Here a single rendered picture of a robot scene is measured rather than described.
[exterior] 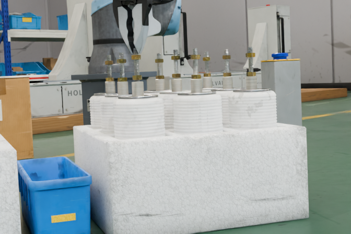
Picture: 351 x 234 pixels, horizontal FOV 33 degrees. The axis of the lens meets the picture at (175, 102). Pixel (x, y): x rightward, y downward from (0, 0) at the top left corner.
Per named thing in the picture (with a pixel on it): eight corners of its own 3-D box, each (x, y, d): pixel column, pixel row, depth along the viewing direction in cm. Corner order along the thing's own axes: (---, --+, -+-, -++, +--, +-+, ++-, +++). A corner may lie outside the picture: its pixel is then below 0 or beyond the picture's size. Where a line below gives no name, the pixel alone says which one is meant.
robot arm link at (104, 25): (95, 41, 184) (93, -3, 183) (139, 39, 183) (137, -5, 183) (89, 39, 172) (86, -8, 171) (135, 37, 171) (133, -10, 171)
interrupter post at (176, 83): (171, 94, 128) (171, 79, 128) (182, 93, 128) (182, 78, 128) (171, 94, 126) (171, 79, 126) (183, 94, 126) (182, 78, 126)
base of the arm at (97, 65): (78, 74, 178) (76, 41, 177) (117, 72, 189) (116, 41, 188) (109, 73, 167) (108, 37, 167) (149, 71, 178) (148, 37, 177)
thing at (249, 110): (282, 176, 124) (279, 89, 123) (275, 185, 115) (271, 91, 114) (236, 175, 127) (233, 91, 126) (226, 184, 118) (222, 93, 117)
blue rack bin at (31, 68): (-9, 83, 638) (-10, 63, 637) (22, 81, 665) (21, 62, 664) (16, 82, 603) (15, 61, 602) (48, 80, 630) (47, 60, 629)
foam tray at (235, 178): (76, 201, 141) (72, 126, 140) (228, 185, 153) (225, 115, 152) (114, 245, 104) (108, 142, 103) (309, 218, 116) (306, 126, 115)
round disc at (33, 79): (-16, 85, 342) (-16, 75, 341) (31, 82, 363) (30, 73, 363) (11, 84, 320) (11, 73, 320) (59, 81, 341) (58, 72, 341)
